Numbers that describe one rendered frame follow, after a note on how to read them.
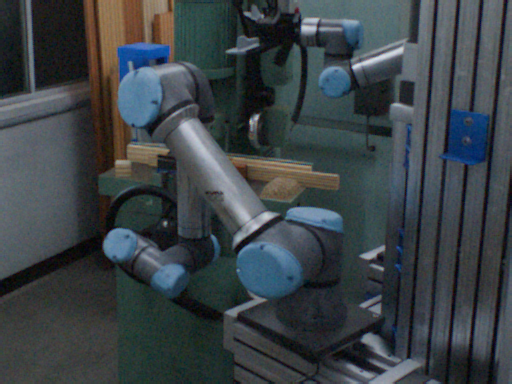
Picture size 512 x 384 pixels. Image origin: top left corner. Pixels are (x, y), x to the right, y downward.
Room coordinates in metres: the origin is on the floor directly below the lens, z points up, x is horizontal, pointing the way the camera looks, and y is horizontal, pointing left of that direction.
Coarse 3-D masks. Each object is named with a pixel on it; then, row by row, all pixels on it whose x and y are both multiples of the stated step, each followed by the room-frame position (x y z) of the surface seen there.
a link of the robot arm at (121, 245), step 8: (112, 232) 1.65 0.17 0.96; (120, 232) 1.64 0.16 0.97; (128, 232) 1.64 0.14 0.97; (104, 240) 1.64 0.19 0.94; (112, 240) 1.63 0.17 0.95; (120, 240) 1.63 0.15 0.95; (128, 240) 1.62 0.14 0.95; (136, 240) 1.64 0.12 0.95; (144, 240) 1.67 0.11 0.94; (104, 248) 1.63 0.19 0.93; (112, 248) 1.62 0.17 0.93; (120, 248) 1.62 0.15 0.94; (128, 248) 1.61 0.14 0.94; (136, 248) 1.63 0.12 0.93; (112, 256) 1.61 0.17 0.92; (120, 256) 1.61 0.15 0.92; (128, 256) 1.61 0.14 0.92; (128, 264) 1.62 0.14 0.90
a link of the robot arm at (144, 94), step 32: (128, 96) 1.57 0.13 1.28; (160, 96) 1.54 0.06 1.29; (192, 96) 1.62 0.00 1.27; (160, 128) 1.54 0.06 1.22; (192, 128) 1.54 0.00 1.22; (192, 160) 1.51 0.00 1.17; (224, 160) 1.51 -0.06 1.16; (224, 192) 1.47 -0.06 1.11; (224, 224) 1.47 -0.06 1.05; (256, 224) 1.42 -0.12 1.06; (256, 256) 1.38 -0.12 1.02; (288, 256) 1.37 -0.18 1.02; (320, 256) 1.44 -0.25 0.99; (256, 288) 1.39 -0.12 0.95; (288, 288) 1.36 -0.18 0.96
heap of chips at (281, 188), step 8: (272, 184) 2.10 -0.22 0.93; (280, 184) 2.10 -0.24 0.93; (288, 184) 2.11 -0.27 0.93; (296, 184) 2.14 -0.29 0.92; (264, 192) 2.09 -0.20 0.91; (272, 192) 2.08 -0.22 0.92; (280, 192) 2.07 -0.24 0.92; (288, 192) 2.08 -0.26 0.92; (296, 192) 2.12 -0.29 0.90; (288, 200) 2.05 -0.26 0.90
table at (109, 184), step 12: (132, 168) 2.36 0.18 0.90; (144, 168) 2.36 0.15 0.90; (156, 168) 2.36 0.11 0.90; (108, 180) 2.28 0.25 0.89; (120, 180) 2.26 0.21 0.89; (132, 180) 2.24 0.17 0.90; (144, 180) 2.24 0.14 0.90; (252, 180) 2.24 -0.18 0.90; (264, 180) 2.23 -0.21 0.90; (108, 192) 2.28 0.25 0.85; (120, 192) 2.26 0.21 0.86; (300, 192) 2.13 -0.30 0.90; (264, 204) 2.07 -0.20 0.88; (276, 204) 2.05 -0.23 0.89; (288, 204) 2.04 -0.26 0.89; (300, 204) 2.12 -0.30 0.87
